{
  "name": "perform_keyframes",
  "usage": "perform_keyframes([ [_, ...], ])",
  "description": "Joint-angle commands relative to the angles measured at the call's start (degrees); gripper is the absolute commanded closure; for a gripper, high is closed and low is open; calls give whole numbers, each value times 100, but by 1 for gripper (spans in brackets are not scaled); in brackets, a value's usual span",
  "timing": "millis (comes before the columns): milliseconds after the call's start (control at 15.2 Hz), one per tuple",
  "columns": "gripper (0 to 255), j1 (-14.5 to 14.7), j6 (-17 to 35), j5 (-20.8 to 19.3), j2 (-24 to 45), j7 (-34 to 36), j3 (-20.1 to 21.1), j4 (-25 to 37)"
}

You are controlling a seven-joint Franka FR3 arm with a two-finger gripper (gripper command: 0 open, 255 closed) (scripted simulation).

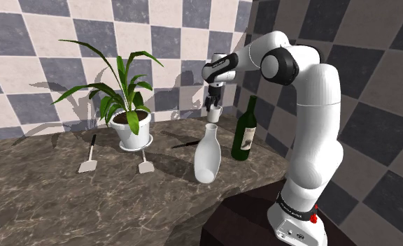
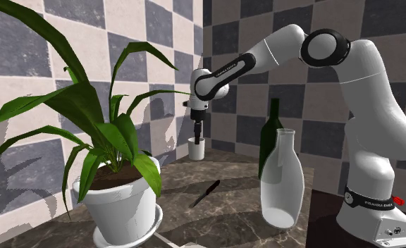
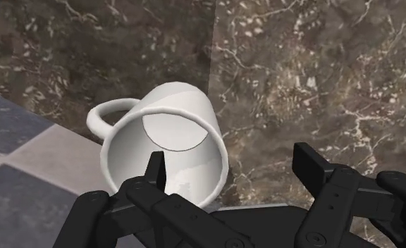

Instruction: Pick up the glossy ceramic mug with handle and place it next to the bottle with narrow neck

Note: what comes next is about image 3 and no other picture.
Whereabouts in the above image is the white mug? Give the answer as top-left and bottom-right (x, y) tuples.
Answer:
(86, 81), (230, 209)

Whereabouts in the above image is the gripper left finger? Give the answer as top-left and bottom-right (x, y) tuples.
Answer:
(52, 150), (255, 248)

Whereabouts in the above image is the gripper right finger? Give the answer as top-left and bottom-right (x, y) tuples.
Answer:
(291, 142), (406, 248)

